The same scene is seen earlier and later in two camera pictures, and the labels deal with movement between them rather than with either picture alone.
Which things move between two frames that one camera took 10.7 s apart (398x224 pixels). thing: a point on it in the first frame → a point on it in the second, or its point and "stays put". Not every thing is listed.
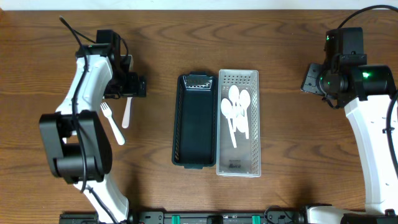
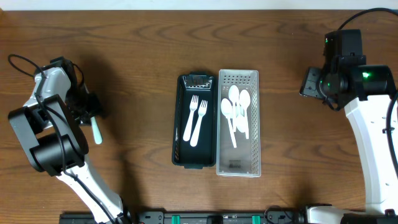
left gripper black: [137, 86] → [92, 109]
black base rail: [161, 217] stays put
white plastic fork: [125, 121] → [193, 106]
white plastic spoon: [240, 121] stays put
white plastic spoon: [227, 109] stays put
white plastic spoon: [234, 94] stays put
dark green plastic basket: [194, 121] stays put
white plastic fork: [107, 112] → [201, 112]
